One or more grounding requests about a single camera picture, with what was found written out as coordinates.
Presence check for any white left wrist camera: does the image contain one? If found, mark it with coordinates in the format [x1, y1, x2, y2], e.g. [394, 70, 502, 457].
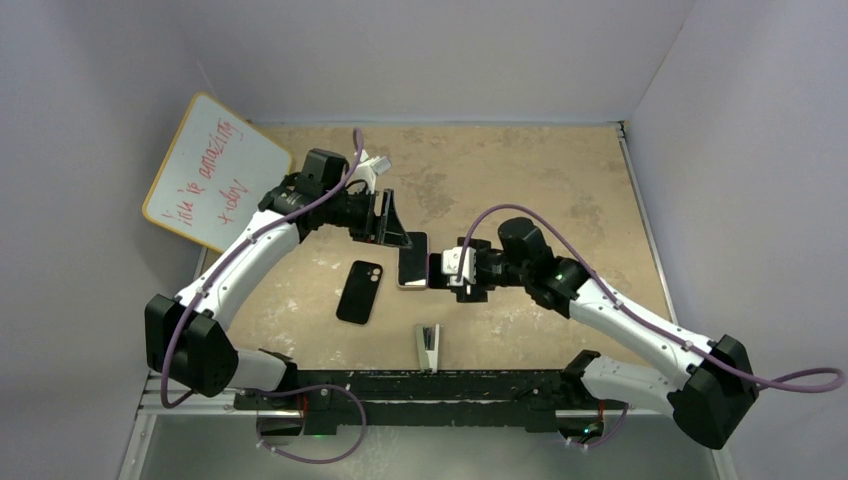
[350, 156, 392, 191]

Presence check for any yellow framed whiteboard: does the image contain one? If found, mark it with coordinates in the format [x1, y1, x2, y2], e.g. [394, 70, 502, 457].
[142, 92, 293, 253]

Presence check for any white phone case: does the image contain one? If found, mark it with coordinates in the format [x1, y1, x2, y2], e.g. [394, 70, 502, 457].
[396, 231, 432, 290]

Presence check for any white stapler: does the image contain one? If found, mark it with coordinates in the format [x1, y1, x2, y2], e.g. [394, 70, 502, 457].
[414, 324, 442, 374]

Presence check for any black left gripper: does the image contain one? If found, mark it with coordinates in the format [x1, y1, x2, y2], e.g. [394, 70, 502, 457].
[323, 188, 411, 250]

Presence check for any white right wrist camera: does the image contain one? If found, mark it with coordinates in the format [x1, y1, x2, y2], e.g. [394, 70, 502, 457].
[440, 246, 476, 287]

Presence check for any black phone case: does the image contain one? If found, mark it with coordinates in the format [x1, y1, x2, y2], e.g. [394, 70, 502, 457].
[336, 260, 383, 325]

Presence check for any black aluminium mounting rail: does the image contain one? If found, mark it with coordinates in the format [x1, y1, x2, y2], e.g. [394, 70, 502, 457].
[135, 368, 723, 439]

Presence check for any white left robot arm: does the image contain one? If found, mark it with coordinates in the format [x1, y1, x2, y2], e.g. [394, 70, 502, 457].
[144, 148, 412, 409]

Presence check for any purple smartphone black screen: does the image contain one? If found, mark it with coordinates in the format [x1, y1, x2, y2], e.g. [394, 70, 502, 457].
[398, 232, 429, 282]

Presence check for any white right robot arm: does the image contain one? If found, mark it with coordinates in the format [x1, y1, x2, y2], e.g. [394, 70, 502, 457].
[439, 217, 759, 450]

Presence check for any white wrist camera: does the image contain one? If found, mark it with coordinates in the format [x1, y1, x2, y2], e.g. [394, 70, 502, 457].
[350, 156, 392, 191]
[440, 246, 476, 287]

